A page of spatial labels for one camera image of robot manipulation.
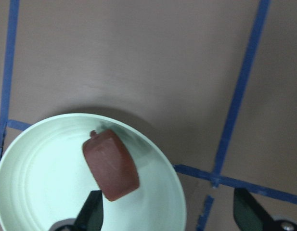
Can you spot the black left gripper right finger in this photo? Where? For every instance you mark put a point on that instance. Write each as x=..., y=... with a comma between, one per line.
x=249, y=215

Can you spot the light green plate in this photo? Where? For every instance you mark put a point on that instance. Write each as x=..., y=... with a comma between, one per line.
x=45, y=180

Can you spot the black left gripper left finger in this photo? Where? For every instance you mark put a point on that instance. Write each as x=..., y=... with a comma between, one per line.
x=90, y=217

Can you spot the brown bun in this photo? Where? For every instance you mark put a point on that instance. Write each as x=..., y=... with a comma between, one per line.
x=110, y=164

